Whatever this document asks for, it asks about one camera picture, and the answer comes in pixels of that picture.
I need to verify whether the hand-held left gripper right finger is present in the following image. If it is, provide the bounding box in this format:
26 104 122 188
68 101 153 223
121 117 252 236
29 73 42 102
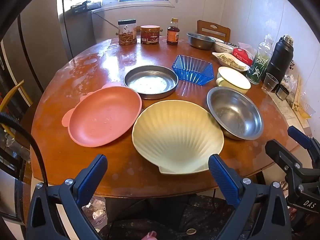
208 154 293 240

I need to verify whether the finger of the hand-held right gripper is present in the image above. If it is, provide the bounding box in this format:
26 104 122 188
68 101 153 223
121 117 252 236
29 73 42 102
287 126 320 170
264 139 304 180

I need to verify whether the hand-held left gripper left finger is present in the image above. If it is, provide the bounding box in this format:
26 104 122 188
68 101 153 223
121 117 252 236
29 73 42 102
26 154 108 240

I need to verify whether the steel bowl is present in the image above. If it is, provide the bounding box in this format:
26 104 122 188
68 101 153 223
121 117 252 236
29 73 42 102
206 87 264 140

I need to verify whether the pink plate with ears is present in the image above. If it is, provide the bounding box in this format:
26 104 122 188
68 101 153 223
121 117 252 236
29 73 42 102
62 82 142 147

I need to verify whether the cream shell-shaped plate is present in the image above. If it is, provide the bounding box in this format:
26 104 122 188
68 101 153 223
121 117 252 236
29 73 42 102
132 100 225 175

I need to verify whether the cream bowl with handles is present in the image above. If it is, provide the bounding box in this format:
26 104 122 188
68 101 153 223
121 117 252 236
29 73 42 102
215 66 251 94

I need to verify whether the round steel pan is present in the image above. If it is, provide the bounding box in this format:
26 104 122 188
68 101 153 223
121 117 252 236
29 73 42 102
124 65 179 100

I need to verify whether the blue ribbed plastic bowl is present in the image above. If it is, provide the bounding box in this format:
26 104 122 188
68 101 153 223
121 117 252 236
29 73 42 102
171 55 214 85

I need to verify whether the handwritten paper sheet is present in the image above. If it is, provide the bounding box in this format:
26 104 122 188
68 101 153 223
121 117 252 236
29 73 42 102
271 92 313 135

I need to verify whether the small steel cup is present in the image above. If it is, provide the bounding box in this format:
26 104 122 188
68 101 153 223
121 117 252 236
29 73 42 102
276 84 290 101

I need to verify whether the clear plastic cup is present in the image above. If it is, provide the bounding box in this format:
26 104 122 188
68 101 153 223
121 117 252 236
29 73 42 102
261 73 279 95

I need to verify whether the person's floral clothing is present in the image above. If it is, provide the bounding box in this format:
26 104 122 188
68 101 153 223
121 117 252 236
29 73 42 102
99 195 300 240

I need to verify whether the clear green-label bottle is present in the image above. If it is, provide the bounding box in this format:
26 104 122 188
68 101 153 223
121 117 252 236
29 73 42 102
246 34 274 85

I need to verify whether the black thermos flask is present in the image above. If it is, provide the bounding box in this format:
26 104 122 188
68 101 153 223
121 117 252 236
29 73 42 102
264 35 294 83

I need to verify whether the red packet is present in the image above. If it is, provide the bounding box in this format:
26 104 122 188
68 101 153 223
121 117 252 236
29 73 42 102
231 47 254 65

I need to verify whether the white plastic bag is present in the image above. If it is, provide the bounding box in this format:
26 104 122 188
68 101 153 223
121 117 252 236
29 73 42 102
239 42 258 55

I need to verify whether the white dish with food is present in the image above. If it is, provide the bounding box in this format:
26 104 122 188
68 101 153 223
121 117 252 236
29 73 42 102
212 52 250 72

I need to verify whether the yellow-framed chair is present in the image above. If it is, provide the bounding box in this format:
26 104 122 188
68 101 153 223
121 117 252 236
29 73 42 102
0 79 34 153

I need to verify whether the white ceramic bowl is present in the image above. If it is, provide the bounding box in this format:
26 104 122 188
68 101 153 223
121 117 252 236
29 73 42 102
214 37 235 53

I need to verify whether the wooden chair with carved back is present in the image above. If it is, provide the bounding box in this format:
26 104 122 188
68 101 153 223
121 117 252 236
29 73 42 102
197 20 231 42

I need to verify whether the steel basin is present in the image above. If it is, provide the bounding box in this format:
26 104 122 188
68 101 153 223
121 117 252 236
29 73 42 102
186 32 217 50

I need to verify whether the grey refrigerator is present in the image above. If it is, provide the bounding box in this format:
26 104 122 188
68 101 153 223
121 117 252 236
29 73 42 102
0 0 75 100

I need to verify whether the black-lidded clear jar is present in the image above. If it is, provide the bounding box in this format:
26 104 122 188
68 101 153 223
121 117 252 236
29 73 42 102
118 19 137 45

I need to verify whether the red-lidded jar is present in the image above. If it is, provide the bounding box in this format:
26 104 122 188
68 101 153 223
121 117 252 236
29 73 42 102
140 25 161 45

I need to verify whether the brown sauce bottle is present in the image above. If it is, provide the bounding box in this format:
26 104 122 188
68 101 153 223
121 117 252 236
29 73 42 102
166 18 180 46

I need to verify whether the black cardboard box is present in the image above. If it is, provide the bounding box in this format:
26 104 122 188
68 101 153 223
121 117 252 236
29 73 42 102
71 1 102 14

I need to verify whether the black hose cable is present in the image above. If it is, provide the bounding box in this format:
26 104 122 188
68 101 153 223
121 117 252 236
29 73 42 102
0 112 48 187

